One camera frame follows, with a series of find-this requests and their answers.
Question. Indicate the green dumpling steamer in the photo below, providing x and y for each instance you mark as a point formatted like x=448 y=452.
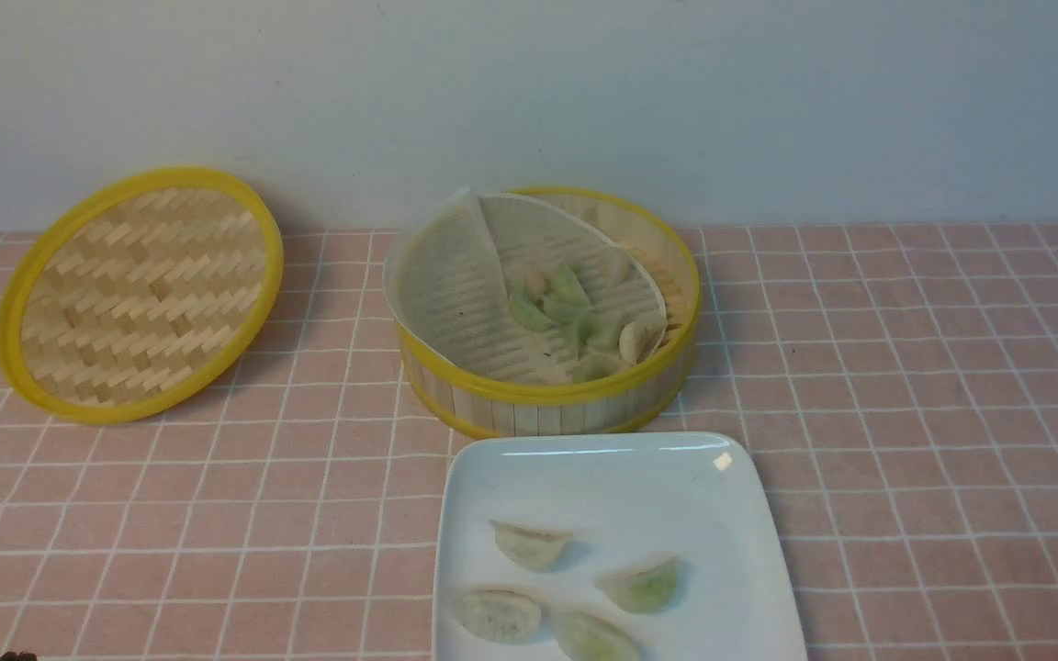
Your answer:
x=596 y=332
x=596 y=366

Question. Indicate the beige dumpling in steamer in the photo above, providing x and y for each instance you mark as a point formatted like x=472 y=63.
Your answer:
x=640 y=337

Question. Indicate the green dumpling at plate edge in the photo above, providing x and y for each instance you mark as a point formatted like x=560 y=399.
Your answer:
x=582 y=636

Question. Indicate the dark object at table edge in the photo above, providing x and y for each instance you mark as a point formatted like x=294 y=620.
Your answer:
x=13 y=655

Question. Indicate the green dumpling centre steamer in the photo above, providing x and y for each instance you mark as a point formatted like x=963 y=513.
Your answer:
x=596 y=332

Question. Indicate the small green dumpling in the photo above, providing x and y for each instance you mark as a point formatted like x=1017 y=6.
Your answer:
x=564 y=285

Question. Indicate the yellow rimmed bamboo steamer basket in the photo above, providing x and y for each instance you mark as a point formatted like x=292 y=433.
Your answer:
x=485 y=408

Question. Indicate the green dumpling on plate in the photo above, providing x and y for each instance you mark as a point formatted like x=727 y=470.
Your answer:
x=644 y=589

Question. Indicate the pale dumpling on plate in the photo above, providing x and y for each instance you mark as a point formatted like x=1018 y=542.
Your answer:
x=530 y=549

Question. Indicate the yellow rimmed bamboo steamer lid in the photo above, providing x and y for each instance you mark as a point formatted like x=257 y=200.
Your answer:
x=140 y=296

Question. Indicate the white steamer liner cloth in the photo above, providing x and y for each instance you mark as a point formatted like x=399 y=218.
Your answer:
x=448 y=283

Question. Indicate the speckled dumpling on plate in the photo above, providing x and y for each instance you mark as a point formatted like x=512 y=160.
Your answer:
x=498 y=616

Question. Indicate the green dumpling front steamer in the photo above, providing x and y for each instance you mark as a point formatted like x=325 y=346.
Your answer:
x=596 y=366

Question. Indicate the white square plate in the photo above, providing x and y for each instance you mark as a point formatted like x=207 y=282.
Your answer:
x=628 y=499

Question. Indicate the green dumpling in steamer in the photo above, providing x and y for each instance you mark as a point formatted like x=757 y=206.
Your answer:
x=526 y=313

